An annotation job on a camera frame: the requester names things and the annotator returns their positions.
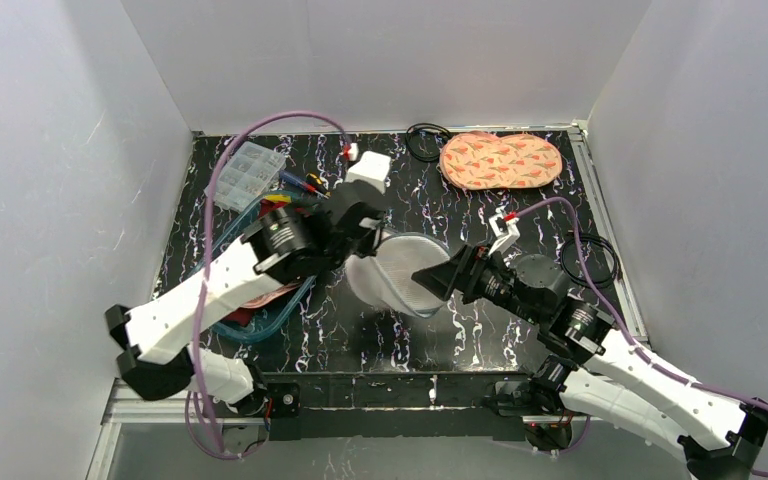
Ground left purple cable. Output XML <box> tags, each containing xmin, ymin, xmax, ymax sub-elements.
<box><xmin>183</xmin><ymin>110</ymin><xmax>359</xmax><ymax>462</ymax></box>

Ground dark red bra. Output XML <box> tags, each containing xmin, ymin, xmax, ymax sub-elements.
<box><xmin>254</xmin><ymin>196</ymin><xmax>306</xmax><ymax>224</ymax></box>

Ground aluminium frame rail right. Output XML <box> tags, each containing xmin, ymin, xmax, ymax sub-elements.
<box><xmin>568</xmin><ymin>119</ymin><xmax>650</xmax><ymax>346</ymax></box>

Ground clear plastic screw organizer box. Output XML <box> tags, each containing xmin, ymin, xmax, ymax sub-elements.
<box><xmin>214</xmin><ymin>141</ymin><xmax>287</xmax><ymax>213</ymax></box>

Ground blue red handled screwdriver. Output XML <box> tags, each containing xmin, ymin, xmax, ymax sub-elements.
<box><xmin>279</xmin><ymin>170</ymin><xmax>319</xmax><ymax>195</ymax></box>

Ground yellow handled screwdriver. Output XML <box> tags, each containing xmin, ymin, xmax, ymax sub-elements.
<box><xmin>261</xmin><ymin>173</ymin><xmax>332</xmax><ymax>207</ymax></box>

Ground black cable coil at back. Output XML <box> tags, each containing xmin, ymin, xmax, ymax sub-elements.
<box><xmin>404</xmin><ymin>123</ymin><xmax>455</xmax><ymax>164</ymax></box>

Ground teal plastic bin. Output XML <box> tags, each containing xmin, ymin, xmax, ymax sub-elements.
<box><xmin>209</xmin><ymin>190</ymin><xmax>316</xmax><ymax>345</ymax></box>

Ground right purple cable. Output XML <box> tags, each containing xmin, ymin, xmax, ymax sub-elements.
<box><xmin>503</xmin><ymin>196</ymin><xmax>768</xmax><ymax>480</ymax></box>

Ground pink clothes in bin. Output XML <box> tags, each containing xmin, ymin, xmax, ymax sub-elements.
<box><xmin>223</xmin><ymin>282</ymin><xmax>301</xmax><ymax>327</ymax></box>

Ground white mesh laundry basket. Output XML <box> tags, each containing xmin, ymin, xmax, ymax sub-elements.
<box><xmin>345</xmin><ymin>231</ymin><xmax>451</xmax><ymax>318</ymax></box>

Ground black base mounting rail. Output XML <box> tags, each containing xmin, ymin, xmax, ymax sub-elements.
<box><xmin>201</xmin><ymin>370</ymin><xmax>597</xmax><ymax>444</ymax></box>

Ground black cable coil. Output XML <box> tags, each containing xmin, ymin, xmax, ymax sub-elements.
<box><xmin>560</xmin><ymin>231</ymin><xmax>621</xmax><ymax>290</ymax></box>
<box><xmin>404</xmin><ymin>123</ymin><xmax>455</xmax><ymax>164</ymax></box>

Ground black cable coil at right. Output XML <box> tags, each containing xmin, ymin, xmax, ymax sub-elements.
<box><xmin>560</xmin><ymin>231</ymin><xmax>621</xmax><ymax>290</ymax></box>

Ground strawberry print mesh laundry bag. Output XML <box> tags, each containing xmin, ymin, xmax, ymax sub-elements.
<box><xmin>439</xmin><ymin>131</ymin><xmax>563</xmax><ymax>191</ymax></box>

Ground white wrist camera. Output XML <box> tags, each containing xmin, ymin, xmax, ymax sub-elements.
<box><xmin>344</xmin><ymin>151</ymin><xmax>392</xmax><ymax>194</ymax></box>
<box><xmin>488</xmin><ymin>213</ymin><xmax>520</xmax><ymax>255</ymax></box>

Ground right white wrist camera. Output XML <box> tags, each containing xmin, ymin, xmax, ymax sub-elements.
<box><xmin>488</xmin><ymin>213</ymin><xmax>520</xmax><ymax>255</ymax></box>

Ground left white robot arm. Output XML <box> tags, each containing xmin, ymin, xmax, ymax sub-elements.
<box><xmin>105</xmin><ymin>177</ymin><xmax>387</xmax><ymax>410</ymax></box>

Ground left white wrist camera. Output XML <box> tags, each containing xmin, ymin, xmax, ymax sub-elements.
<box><xmin>344</xmin><ymin>151</ymin><xmax>392</xmax><ymax>194</ymax></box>

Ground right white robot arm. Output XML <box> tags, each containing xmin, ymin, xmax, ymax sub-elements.
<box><xmin>412</xmin><ymin>246</ymin><xmax>768</xmax><ymax>479</ymax></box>

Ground purple cable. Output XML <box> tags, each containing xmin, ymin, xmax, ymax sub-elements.
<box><xmin>183</xmin><ymin>110</ymin><xmax>359</xmax><ymax>462</ymax></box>
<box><xmin>503</xmin><ymin>196</ymin><xmax>768</xmax><ymax>480</ymax></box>

